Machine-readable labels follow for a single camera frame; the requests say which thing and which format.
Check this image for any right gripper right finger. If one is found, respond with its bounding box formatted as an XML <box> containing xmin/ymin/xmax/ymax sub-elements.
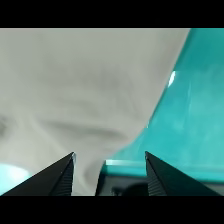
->
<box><xmin>144</xmin><ymin>150</ymin><xmax>222</xmax><ymax>197</ymax></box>

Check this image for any beige T-shirt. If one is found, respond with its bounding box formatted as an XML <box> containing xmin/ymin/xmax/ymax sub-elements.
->
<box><xmin>0</xmin><ymin>28</ymin><xmax>192</xmax><ymax>197</ymax></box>

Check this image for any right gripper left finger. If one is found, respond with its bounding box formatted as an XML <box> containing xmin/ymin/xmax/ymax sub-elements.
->
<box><xmin>1</xmin><ymin>151</ymin><xmax>76</xmax><ymax>197</ymax></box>

